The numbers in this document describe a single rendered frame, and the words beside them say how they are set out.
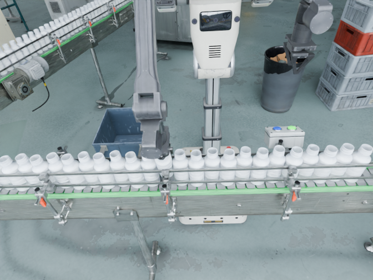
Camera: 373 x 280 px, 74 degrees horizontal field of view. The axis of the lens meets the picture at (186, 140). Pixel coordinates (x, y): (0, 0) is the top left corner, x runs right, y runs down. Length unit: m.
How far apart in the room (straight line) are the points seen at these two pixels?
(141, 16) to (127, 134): 1.08
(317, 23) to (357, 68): 2.37
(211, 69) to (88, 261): 1.56
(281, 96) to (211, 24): 1.85
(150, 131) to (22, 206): 0.77
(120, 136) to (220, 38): 0.88
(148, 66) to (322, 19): 0.46
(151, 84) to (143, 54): 0.08
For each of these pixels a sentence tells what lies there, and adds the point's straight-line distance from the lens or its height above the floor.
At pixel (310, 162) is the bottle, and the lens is 0.99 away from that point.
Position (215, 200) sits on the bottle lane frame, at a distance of 1.03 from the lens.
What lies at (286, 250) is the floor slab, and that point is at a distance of 2.05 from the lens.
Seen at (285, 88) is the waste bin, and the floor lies 0.35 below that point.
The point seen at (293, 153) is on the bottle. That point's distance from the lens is 0.95.
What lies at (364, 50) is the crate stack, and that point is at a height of 0.72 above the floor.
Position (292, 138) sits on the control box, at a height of 1.10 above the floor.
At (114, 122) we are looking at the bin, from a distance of 1.63.
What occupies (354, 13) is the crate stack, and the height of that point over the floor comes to 0.99.
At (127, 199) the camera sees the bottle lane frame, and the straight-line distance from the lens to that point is 1.05.
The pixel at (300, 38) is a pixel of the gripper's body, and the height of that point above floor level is 1.50.
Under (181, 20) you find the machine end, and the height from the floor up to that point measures 0.47.
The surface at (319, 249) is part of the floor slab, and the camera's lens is 2.13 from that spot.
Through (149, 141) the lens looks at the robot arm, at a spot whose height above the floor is 1.37.
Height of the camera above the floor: 1.80
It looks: 43 degrees down
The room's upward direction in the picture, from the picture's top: 4 degrees counter-clockwise
